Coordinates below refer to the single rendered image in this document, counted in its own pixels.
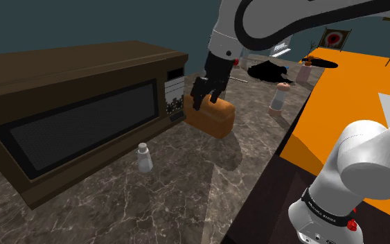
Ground dark robot stand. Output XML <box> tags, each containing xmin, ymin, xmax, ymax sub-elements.
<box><xmin>220</xmin><ymin>153</ymin><xmax>390</xmax><ymax>244</ymax></box>

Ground brown microwave oven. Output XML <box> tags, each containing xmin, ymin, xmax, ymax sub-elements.
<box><xmin>0</xmin><ymin>40</ymin><xmax>190</xmax><ymax>211</ymax></box>

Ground orange bread loaf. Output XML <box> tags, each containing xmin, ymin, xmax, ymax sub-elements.
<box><xmin>183</xmin><ymin>93</ymin><xmax>236</xmax><ymax>140</ymax></box>

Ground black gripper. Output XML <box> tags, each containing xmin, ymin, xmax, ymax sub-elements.
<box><xmin>190</xmin><ymin>50</ymin><xmax>236</xmax><ymax>111</ymax></box>

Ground pink soap dispenser bottle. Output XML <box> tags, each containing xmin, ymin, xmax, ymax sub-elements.
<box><xmin>295</xmin><ymin>55</ymin><xmax>317</xmax><ymax>84</ymax></box>

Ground white salt shaker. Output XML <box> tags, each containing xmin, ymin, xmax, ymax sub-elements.
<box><xmin>136</xmin><ymin>142</ymin><xmax>154</xmax><ymax>174</ymax></box>

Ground clear pepper grinder pink ends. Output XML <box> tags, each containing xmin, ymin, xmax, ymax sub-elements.
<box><xmin>267</xmin><ymin>82</ymin><xmax>292</xmax><ymax>118</ymax></box>

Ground framed wall picture red spot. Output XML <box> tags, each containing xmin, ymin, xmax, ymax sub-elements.
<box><xmin>317</xmin><ymin>27</ymin><xmax>353</xmax><ymax>53</ymax></box>

